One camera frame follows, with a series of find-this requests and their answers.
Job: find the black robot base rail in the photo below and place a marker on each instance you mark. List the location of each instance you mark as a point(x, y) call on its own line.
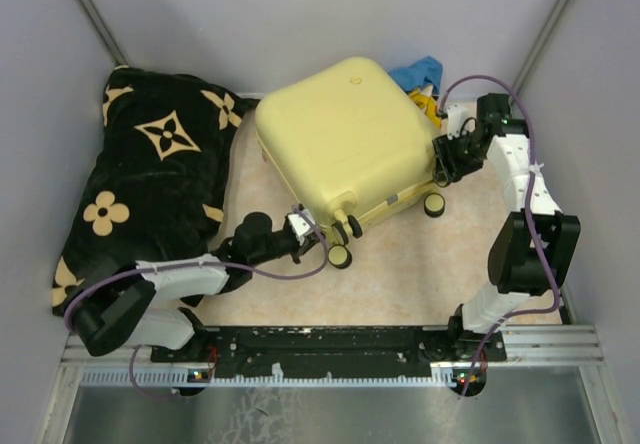
point(349, 354)

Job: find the white cable duct strip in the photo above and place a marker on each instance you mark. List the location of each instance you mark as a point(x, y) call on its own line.
point(154, 377)

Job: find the black floral fleece blanket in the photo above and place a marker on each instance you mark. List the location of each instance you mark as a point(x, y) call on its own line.
point(157, 189)

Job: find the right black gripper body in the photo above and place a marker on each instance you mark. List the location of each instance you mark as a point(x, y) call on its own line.
point(456, 157)

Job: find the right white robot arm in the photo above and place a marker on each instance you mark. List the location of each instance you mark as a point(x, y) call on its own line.
point(533, 250)

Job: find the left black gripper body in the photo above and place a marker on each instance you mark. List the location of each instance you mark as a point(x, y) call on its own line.
point(294, 247)

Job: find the blue crumpled cloth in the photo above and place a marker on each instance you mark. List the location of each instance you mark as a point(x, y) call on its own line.
point(422, 73)

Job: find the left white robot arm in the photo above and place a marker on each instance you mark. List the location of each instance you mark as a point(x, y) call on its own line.
point(149, 304)

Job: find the yellow suitcase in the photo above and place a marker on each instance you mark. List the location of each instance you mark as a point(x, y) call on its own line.
point(352, 148)

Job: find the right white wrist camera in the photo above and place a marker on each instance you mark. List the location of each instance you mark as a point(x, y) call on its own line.
point(455, 116)

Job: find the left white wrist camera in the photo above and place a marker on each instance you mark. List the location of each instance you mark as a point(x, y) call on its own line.
point(301, 223)

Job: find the yellow patterned cloth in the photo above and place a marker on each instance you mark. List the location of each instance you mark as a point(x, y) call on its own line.
point(428, 105)

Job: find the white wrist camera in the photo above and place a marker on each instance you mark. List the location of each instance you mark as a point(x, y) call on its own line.
point(455, 116)
point(301, 223)

